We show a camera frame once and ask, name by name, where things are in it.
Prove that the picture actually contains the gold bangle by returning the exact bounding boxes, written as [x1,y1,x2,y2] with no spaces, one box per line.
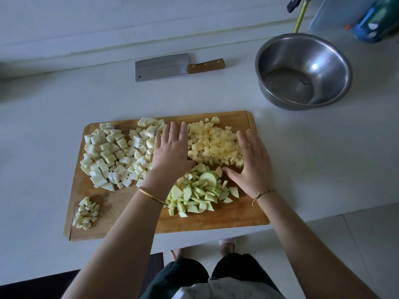
[137,187,168,208]

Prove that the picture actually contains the peeled green cucumber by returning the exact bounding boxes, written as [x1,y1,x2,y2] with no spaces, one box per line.
[165,162,241,218]

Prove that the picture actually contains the pale green cabbage vegetable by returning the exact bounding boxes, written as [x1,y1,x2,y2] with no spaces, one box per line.
[79,122,135,192]

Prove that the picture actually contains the black floor mat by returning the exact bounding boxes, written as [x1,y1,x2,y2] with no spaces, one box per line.
[0,252,164,299]

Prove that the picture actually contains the cleaver with wooden handle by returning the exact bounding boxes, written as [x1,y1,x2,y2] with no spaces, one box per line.
[135,53,226,83]

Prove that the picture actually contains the person's right hand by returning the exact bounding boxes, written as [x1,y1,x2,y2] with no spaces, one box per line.
[223,128,273,200]

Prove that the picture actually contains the pile of garlic cloves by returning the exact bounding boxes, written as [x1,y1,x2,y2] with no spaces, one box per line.
[71,196,101,231]

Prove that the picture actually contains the peeled yellow potato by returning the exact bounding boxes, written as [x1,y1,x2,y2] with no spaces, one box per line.
[187,116,245,169]

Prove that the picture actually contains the person's right foot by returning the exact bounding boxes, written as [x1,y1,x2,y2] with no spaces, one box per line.
[218,238,236,256]

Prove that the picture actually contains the deep stainless steel bowl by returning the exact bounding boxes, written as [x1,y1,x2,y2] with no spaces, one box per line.
[254,33,354,111]

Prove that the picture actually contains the person's left hand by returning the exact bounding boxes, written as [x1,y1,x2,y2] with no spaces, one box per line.
[142,121,195,198]

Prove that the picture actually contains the white patterned garment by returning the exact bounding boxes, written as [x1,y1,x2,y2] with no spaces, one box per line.
[171,277,284,299]

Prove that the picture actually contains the light blue plastic board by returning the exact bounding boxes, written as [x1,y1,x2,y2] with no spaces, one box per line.
[310,0,381,32]

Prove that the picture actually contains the person's left forearm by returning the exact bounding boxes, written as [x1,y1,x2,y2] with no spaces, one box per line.
[61,186,166,299]

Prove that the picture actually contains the dark green trousers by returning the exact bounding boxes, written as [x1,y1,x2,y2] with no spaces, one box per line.
[140,253,284,299]

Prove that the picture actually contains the wooden cutting board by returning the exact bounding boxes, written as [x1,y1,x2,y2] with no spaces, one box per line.
[63,110,271,242]

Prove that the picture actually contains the dark green bottle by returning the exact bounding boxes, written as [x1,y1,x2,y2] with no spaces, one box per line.
[353,0,399,44]

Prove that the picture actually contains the braided cord bracelet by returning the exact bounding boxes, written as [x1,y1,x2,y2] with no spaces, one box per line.
[251,189,273,207]

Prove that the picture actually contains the person's right forearm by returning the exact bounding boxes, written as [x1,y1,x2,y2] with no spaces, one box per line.
[252,191,380,299]

